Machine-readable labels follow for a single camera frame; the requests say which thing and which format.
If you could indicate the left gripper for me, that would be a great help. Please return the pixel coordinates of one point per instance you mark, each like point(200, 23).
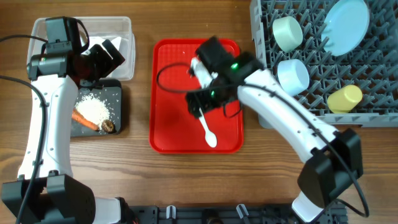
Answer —
point(108, 64)

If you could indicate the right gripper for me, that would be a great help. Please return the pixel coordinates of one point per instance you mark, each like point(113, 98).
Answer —
point(199, 96)

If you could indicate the white napkin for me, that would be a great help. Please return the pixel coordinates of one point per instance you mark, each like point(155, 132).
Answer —
point(99, 40)

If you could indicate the white rice pile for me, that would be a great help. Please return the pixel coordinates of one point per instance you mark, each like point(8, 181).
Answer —
point(92, 108)

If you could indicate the white plastic spoon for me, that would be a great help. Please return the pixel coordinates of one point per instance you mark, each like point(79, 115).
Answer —
point(210, 137)

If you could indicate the orange carrot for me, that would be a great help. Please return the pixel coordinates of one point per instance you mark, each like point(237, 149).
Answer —
point(79, 118)

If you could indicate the brown food scrap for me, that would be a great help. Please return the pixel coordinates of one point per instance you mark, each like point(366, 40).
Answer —
point(108, 126)

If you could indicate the blue bowl with rice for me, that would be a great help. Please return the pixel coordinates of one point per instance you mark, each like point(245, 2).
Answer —
point(293, 76)

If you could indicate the green bowl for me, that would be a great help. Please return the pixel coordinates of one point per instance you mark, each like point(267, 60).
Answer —
point(287, 33)

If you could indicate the yellow plastic cup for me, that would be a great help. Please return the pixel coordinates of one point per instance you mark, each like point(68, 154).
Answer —
point(345, 99)

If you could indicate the light blue plate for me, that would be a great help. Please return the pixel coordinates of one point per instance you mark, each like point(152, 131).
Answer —
point(346, 25)

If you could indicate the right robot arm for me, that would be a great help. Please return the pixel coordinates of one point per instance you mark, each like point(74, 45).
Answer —
point(332, 159)

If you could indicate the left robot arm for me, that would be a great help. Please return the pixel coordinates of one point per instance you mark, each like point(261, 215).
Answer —
point(45, 190)

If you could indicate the grey dishwasher rack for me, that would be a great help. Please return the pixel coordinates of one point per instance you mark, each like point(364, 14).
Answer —
point(372, 65)

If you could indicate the black square bin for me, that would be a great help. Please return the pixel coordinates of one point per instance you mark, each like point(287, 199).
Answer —
point(107, 89)

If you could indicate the clear plastic bin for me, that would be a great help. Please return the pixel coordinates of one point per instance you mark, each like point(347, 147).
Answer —
point(109, 27)

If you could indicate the red plastic tray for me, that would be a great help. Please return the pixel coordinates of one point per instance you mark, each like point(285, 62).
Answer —
point(172, 129)

